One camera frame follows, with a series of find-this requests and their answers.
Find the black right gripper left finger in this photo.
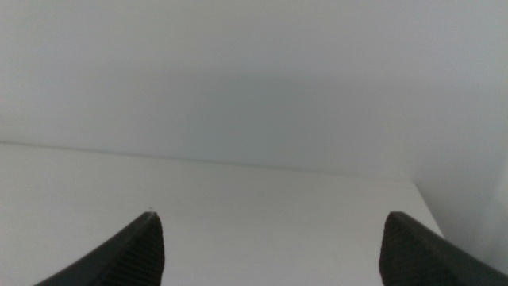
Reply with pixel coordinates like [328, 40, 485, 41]
[33, 211, 166, 286]

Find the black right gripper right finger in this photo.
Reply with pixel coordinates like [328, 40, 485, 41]
[379, 211, 508, 286]

